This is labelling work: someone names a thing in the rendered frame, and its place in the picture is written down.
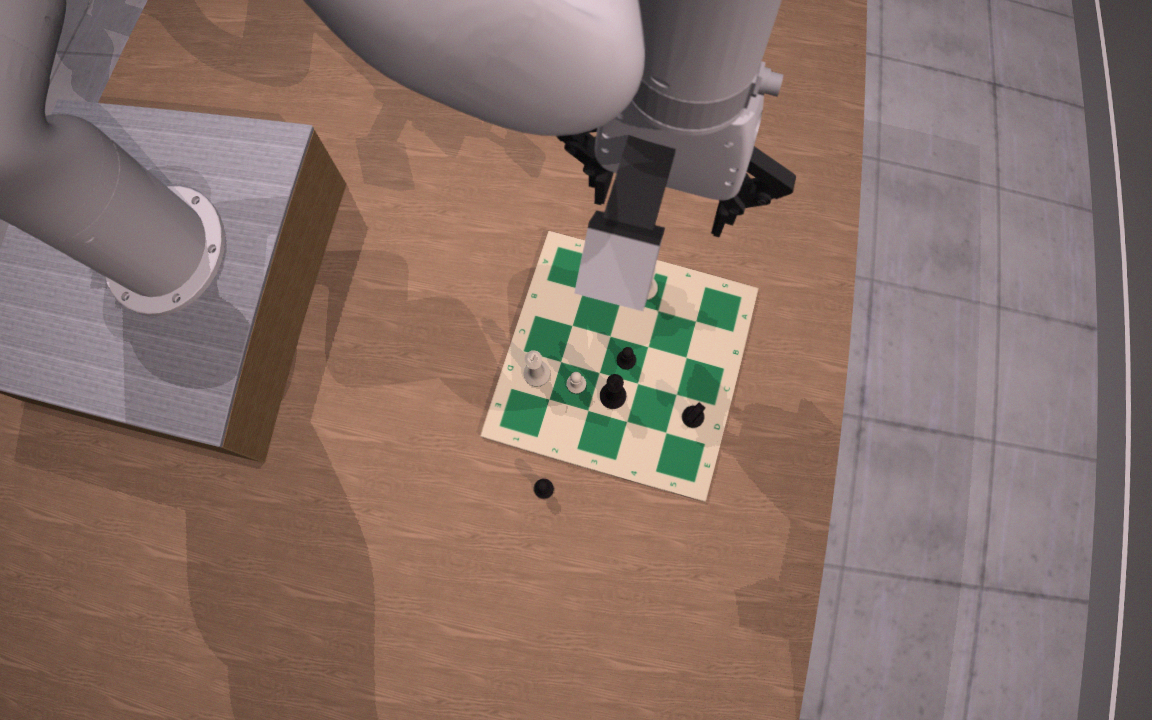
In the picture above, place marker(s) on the green and cream chessboard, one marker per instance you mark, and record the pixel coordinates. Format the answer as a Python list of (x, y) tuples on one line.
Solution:
[(688, 343)]

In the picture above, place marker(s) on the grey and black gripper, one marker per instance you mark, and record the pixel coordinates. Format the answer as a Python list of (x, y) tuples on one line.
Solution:
[(704, 165)]

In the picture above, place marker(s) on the white pawn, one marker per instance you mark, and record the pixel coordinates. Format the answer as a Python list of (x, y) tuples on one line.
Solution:
[(576, 383)]

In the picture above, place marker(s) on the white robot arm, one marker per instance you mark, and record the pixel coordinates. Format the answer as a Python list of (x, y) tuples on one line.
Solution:
[(543, 67)]

